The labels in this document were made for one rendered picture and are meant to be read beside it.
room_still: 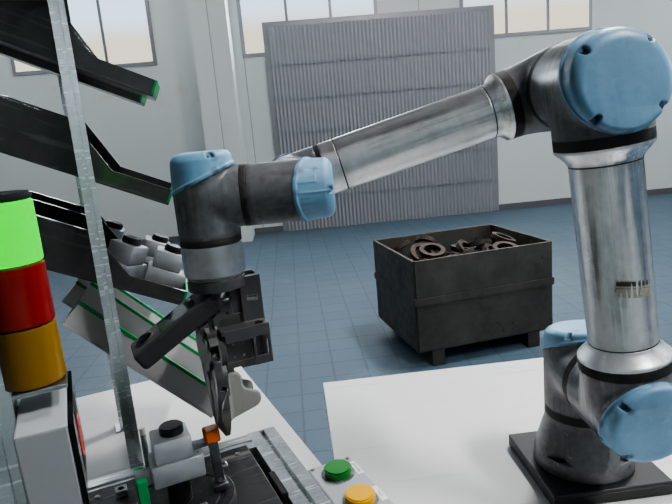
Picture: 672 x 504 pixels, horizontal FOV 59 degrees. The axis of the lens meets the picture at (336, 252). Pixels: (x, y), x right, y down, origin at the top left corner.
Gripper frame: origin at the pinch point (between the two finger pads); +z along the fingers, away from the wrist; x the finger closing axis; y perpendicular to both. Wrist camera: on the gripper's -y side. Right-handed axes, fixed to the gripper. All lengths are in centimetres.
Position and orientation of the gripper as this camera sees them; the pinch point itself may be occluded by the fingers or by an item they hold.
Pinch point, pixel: (220, 426)
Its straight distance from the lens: 82.0
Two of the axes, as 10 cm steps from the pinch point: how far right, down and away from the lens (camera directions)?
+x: -4.2, -1.6, 9.0
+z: 0.9, 9.7, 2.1
